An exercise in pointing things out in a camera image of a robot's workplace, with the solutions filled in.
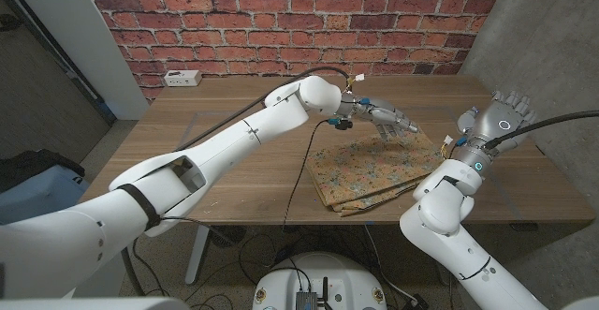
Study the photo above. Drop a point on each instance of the white robot torso base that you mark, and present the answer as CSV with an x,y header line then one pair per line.
x,y
318,272

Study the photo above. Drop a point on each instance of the printed brick backdrop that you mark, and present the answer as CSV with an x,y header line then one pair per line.
x,y
281,19

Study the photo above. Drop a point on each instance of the metal table leg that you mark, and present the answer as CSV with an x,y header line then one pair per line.
x,y
196,258

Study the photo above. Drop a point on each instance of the white wall pillar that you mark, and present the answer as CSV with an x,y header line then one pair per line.
x,y
70,29

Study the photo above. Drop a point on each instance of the black bag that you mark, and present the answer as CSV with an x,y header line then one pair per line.
x,y
37,162

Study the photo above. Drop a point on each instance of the round black floor fan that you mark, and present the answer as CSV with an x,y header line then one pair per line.
x,y
229,237

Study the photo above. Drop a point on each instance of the white power strip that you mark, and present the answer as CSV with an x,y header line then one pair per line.
x,y
182,78

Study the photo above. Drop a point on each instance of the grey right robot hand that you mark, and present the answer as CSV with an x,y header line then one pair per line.
x,y
496,122

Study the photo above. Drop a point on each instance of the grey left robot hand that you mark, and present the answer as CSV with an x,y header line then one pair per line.
x,y
379,113

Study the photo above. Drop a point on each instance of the floral-backed kraft wrapping paper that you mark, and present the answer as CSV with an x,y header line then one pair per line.
x,y
369,169

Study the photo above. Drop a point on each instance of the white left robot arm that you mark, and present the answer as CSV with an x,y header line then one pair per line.
x,y
187,179

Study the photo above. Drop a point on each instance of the blue storage bin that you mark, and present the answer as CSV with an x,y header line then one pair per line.
x,y
33,193

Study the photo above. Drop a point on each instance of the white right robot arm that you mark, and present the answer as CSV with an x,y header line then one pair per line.
x,y
449,235

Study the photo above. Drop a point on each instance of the grey box on torso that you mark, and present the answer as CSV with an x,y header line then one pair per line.
x,y
306,301

